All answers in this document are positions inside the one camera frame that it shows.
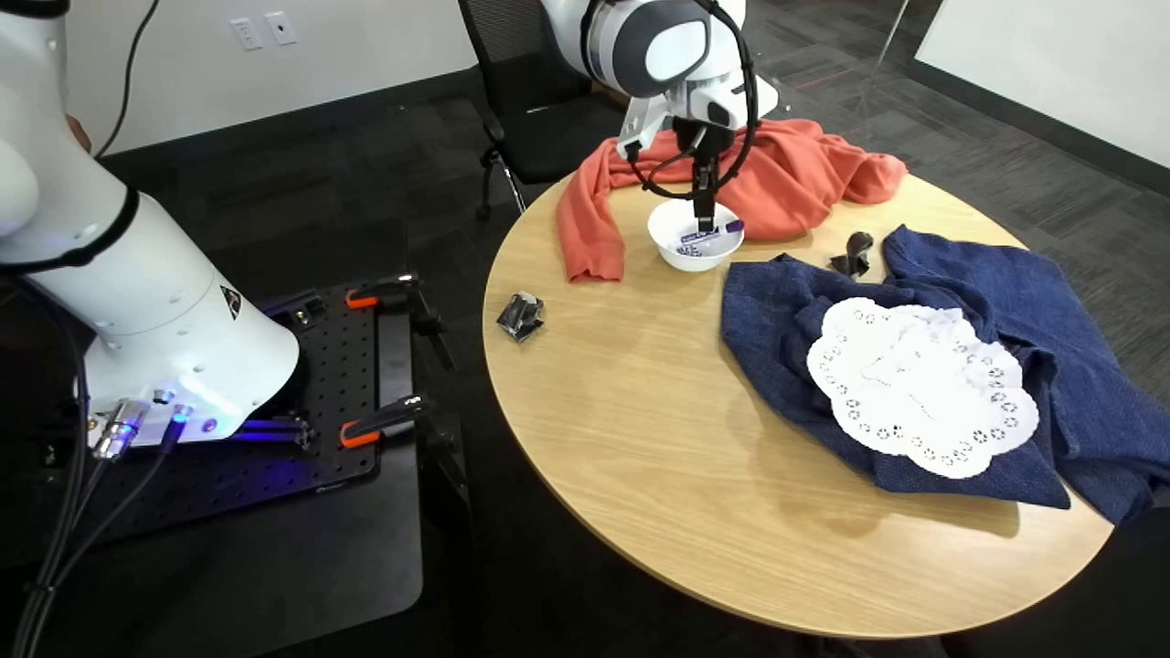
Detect small black crumpled clip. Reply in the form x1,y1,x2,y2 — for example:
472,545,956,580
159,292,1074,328
493,288,550,345

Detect orange cloth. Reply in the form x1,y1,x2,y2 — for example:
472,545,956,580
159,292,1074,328
557,113,911,286

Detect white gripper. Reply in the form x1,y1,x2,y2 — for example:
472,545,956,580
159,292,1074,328
619,77,784,233

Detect small black binder clip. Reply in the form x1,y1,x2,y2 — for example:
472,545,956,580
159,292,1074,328
828,226,881,281

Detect white wall outlet plate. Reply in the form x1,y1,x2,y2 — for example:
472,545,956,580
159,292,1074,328
232,13,271,55

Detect orange-tipped black bar clamp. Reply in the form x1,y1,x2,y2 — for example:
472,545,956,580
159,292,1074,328
339,272,452,370
332,392,433,457

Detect black robot cart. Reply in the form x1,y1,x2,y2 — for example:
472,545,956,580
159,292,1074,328
0,272,433,658

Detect white paper doily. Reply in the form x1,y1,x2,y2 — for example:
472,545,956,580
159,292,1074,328
803,292,1046,484

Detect dark blue cloth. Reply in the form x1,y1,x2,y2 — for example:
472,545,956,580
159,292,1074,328
717,222,1170,532

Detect grey robot base cables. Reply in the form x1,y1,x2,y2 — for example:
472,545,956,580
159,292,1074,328
9,409,190,658

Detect black metal-frame chair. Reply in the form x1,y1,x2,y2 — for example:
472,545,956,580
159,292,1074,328
452,0,632,226

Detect black wall cable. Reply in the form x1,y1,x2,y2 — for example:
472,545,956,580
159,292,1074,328
91,0,164,160

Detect white wall switch plate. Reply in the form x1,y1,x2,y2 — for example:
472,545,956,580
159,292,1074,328
264,8,300,50

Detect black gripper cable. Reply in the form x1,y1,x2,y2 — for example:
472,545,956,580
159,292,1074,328
626,0,767,206

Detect small white bowl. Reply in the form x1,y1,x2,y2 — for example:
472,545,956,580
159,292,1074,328
643,199,751,279

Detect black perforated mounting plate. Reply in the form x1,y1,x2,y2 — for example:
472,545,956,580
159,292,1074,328
259,281,426,493

